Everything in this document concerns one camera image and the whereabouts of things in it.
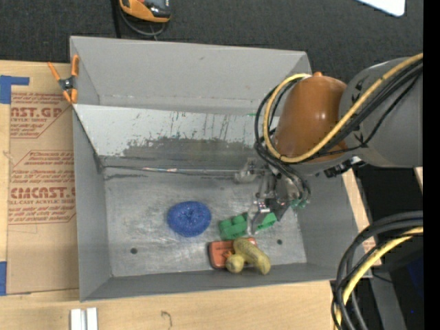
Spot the yellow plush toy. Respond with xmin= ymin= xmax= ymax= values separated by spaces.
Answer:
xmin=225 ymin=237 xmax=272 ymax=276

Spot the blue round scrubber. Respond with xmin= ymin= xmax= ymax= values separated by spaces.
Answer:
xmin=166 ymin=201 xmax=212 ymax=238

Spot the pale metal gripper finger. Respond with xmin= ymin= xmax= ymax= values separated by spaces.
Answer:
xmin=247 ymin=200 xmax=272 ymax=236
xmin=273 ymin=203 xmax=289 ymax=223

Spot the orange flat toy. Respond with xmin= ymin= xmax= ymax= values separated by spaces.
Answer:
xmin=207 ymin=237 xmax=258 ymax=270

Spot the green toy block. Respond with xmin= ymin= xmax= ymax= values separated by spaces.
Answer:
xmin=219 ymin=212 xmax=278 ymax=241

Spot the grey metal bin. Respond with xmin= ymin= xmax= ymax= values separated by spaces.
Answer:
xmin=69 ymin=35 xmax=372 ymax=303

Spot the brown cardboard board, red print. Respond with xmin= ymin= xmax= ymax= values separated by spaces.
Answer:
xmin=0 ymin=59 xmax=80 ymax=296

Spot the black cylinder on white bracket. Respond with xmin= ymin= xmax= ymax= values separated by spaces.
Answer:
xmin=324 ymin=159 xmax=366 ymax=179

